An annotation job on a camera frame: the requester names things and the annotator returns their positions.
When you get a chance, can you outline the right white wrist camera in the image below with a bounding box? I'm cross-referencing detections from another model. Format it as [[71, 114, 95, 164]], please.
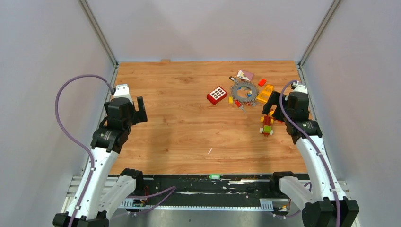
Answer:
[[291, 80, 308, 94]]

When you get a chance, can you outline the red key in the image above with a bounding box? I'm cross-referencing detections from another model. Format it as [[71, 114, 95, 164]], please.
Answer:
[[234, 100, 246, 113]]

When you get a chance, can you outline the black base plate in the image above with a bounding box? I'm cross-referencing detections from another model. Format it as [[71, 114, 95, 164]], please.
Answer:
[[131, 174, 289, 208]]

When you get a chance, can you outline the grey slotted cable duct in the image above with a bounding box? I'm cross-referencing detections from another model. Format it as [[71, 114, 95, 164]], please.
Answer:
[[117, 199, 274, 211]]

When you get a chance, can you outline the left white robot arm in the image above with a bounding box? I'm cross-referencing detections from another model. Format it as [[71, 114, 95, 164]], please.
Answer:
[[52, 96, 148, 227]]

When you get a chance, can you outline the yellow orange toy car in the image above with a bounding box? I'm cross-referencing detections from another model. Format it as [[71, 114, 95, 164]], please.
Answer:
[[268, 109, 275, 117]]

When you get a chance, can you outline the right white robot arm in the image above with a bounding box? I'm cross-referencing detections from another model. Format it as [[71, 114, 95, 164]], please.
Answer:
[[262, 91, 359, 227]]

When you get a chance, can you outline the pink roof toy house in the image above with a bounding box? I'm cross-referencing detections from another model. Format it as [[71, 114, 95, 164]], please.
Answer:
[[236, 70, 254, 81]]

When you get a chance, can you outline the large grey toothed keyring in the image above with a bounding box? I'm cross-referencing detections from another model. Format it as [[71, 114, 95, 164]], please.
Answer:
[[229, 76, 259, 107]]

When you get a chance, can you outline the small green bubble level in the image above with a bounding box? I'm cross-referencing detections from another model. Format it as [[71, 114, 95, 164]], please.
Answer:
[[209, 174, 221, 180]]

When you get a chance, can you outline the red window toy brick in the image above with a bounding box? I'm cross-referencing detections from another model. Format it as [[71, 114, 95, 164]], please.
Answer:
[[206, 86, 228, 105]]

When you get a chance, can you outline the red green toy vehicle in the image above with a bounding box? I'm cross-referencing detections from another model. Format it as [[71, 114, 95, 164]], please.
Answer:
[[259, 115, 274, 137]]

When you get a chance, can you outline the yellow triangular toy frame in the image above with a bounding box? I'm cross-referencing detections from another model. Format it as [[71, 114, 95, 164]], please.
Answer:
[[256, 84, 274, 104]]

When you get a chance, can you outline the small red toy brick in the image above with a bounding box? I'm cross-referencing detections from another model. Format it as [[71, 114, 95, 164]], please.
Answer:
[[258, 79, 267, 87]]

